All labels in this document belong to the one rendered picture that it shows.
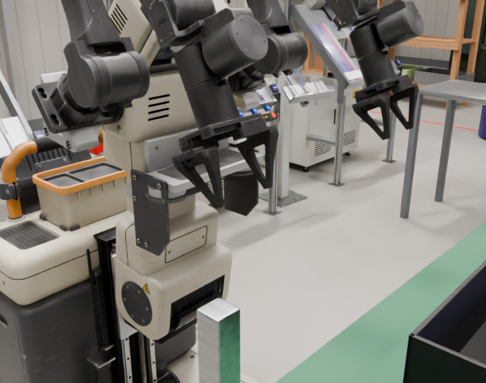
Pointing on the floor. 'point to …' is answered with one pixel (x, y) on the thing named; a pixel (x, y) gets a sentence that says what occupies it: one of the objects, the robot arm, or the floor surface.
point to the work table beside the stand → (467, 94)
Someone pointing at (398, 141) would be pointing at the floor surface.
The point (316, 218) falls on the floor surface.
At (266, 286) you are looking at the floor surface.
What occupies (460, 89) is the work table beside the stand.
